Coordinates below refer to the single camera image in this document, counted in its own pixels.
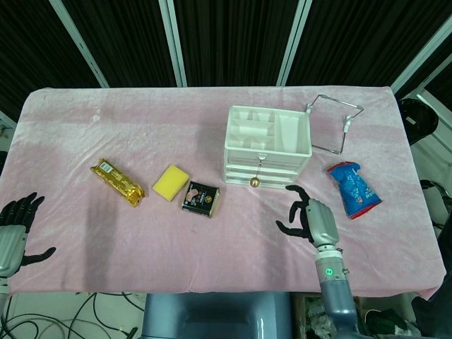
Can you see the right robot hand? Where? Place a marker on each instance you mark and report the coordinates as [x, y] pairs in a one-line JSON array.
[[319, 220]]

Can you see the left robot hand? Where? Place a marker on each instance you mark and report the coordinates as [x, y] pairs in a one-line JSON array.
[[10, 231]]

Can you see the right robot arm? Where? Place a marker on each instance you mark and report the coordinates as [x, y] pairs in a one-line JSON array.
[[335, 293]]

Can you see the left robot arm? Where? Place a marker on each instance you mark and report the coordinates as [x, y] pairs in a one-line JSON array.
[[3, 286]]

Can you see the blue red snack bag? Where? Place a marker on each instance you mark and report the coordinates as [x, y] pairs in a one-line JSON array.
[[353, 189]]

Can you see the white plastic drawer organizer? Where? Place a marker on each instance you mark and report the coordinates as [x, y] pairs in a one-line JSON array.
[[266, 139]]

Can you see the golden biscuit package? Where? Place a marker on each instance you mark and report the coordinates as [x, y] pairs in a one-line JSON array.
[[118, 182]]

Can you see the black square tin can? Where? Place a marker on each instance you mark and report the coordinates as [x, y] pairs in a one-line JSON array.
[[200, 199]]

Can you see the pink tablecloth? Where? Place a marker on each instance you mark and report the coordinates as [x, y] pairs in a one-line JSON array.
[[141, 233]]

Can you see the black round stool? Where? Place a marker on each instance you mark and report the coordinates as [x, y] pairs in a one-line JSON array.
[[418, 118]]

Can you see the blue-grey robot torso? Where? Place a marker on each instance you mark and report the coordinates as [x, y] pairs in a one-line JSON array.
[[212, 314]]

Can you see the yellow sponge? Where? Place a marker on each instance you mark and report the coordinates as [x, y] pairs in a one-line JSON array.
[[170, 183]]

